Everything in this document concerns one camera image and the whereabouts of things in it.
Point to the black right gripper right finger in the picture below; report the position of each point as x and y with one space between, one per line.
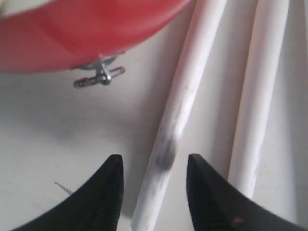
215 205

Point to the small red drum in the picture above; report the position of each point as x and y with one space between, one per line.
54 35

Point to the white drumstick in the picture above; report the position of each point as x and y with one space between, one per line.
261 70
195 52

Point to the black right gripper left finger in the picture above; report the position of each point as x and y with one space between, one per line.
95 206

